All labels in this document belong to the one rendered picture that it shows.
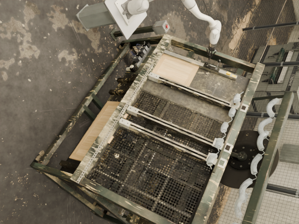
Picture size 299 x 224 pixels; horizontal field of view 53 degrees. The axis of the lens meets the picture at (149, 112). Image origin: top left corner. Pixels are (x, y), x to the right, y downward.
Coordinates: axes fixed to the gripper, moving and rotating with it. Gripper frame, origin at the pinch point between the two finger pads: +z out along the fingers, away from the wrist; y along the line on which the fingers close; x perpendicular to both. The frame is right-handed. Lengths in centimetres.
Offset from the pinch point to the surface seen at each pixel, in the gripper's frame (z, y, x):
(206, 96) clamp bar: 9, -16, 49
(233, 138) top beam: 6, -60, 88
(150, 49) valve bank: 13, 75, 9
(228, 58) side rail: 10.9, -20.0, -18.1
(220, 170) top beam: 6, -59, 126
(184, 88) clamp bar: 9, 10, 49
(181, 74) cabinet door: 14.2, 22.8, 28.3
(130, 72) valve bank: 18, 83, 49
